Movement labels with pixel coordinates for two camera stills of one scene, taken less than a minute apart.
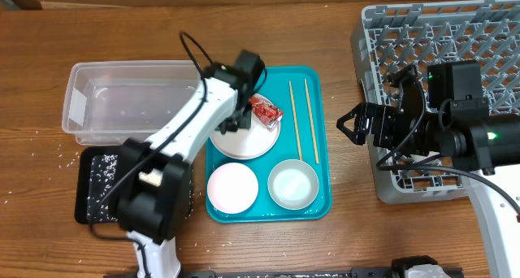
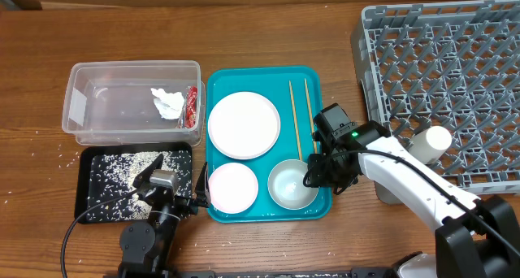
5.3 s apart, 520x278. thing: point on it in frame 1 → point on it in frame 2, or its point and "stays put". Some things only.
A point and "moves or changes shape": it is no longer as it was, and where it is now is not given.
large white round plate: [247, 145] stays put
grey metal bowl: [293, 184] stays put
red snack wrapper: [265, 110] moves or changes shape
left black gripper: [244, 123] → [191, 205]
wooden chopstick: [313, 122] stays put
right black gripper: [382, 136] → [318, 180]
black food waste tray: [96, 188] stays put
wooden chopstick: [296, 123] stays put
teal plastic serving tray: [302, 94] stays put
